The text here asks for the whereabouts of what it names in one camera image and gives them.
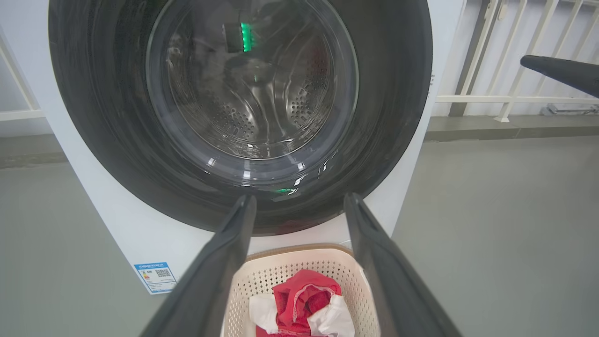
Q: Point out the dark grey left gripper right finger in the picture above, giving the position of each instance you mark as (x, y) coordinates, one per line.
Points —
(393, 290)

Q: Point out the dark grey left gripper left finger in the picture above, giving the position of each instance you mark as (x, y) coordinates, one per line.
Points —
(210, 290)

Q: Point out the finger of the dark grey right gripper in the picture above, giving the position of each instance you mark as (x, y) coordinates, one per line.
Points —
(571, 74)

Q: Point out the red and white garment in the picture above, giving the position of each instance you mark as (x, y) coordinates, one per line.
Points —
(299, 299)

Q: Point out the black glass washer door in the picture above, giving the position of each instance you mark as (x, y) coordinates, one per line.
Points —
(93, 93)

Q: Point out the cream laundry basket brown rim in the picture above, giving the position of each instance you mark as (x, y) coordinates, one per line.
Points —
(271, 271)

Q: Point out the white front-load washing machine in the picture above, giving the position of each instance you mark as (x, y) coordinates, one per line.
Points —
(140, 234)

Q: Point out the grey flat metal floor piece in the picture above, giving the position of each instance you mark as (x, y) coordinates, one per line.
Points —
(571, 108)

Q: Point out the blue energy label sticker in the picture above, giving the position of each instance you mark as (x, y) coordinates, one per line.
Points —
(156, 277)

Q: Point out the white metal railing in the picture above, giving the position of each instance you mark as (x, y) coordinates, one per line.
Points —
(477, 98)
(18, 114)

